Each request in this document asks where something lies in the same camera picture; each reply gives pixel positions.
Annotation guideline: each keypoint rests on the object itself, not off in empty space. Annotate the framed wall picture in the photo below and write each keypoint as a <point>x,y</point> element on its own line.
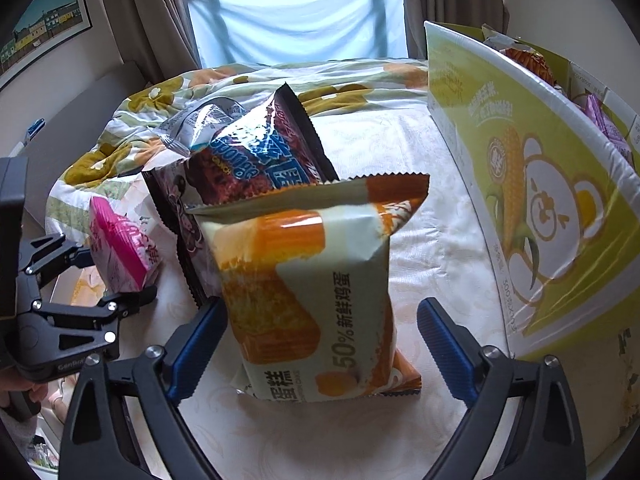
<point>40,30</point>

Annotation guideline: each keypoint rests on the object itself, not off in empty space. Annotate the grey headboard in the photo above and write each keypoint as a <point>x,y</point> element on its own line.
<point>75,125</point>

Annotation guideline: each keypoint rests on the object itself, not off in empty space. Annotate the floral blanket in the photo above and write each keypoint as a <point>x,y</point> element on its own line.
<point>350,90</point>

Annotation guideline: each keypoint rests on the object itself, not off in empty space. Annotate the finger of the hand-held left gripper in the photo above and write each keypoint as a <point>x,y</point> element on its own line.
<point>50,257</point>
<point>100,310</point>

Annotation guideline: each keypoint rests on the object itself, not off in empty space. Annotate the green cardboard box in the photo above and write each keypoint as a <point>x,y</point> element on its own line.
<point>550,210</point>

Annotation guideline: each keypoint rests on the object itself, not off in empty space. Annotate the orange cake snack packet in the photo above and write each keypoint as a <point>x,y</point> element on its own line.
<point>300,285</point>

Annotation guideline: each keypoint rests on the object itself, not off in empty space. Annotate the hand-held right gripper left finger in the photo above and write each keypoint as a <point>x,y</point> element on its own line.
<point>200,352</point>

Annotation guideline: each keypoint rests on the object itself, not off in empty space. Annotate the orange patterned snack packet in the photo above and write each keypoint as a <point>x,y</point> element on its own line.
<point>530,60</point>

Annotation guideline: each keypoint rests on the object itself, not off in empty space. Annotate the person's left hand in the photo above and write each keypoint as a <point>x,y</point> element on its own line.
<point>35,391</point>

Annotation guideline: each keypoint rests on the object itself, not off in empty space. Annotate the light blue window cloth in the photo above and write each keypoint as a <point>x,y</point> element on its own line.
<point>300,20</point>

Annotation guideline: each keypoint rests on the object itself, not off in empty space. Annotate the dark purple snack packet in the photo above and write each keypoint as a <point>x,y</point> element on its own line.
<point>175,220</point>

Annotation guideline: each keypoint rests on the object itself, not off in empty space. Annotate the small blue packet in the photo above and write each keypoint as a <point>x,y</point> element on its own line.
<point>36,128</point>

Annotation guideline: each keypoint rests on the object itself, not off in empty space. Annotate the dark brown snack packet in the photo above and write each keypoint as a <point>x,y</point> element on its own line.
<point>260,160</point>

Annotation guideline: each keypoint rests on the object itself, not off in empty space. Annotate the brown curtain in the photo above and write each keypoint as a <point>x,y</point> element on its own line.
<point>450,5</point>
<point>150,20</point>

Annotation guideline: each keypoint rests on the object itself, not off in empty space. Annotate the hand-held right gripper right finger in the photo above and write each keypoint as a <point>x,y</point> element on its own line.
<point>445,350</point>

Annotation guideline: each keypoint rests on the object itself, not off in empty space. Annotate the white floral tray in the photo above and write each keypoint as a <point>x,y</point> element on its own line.
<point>440,260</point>

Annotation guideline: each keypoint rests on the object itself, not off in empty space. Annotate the pink snack packet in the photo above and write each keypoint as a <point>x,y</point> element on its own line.
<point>125,245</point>

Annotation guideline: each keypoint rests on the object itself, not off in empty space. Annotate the silver snack packet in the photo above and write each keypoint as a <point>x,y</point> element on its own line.
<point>200,120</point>

